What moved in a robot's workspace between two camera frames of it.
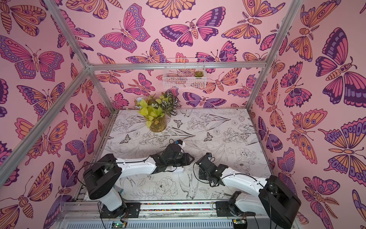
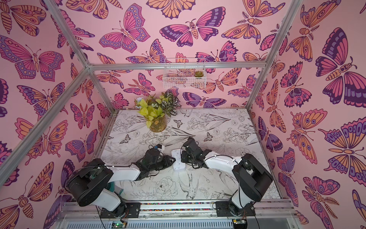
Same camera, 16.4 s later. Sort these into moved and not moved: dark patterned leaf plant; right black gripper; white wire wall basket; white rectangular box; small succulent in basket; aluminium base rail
Moved: white rectangular box; right black gripper
Not moved: white wire wall basket; dark patterned leaf plant; aluminium base rail; small succulent in basket
